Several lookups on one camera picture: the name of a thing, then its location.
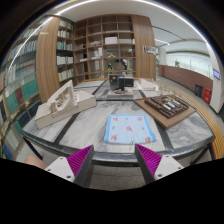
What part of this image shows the white box on shelf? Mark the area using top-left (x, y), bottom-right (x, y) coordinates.
top-left (105, 36), bottom-right (118, 44)

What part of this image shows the light blue patterned towel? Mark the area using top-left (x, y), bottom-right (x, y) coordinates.
top-left (104, 114), bottom-right (156, 145)

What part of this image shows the wooden grid bookshelf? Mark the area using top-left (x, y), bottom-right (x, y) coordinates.
top-left (74, 14), bottom-right (136, 83)

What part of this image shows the red bin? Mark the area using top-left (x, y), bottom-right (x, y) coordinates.
top-left (204, 88), bottom-right (212, 104)

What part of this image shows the bookshelf with books left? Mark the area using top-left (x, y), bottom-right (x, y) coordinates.
top-left (0, 16), bottom-right (75, 160)

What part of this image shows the dark grey bin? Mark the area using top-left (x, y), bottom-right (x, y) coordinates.
top-left (195, 84), bottom-right (203, 97)

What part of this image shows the dark brown model on board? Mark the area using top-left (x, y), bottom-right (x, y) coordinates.
top-left (135, 95), bottom-right (196, 129)

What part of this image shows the small white architectural model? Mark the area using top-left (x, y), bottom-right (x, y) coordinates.
top-left (140, 79), bottom-right (159, 91)

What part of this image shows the curved wooden bench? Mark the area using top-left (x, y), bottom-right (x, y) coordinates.
top-left (172, 87), bottom-right (224, 160)

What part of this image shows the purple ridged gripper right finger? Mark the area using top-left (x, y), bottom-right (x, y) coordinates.
top-left (134, 143), bottom-right (185, 185)

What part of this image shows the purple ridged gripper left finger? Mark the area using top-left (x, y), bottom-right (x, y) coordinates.
top-left (45, 144), bottom-right (95, 188)

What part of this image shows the white architectural building model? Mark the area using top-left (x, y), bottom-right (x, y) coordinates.
top-left (35, 81), bottom-right (96, 129)

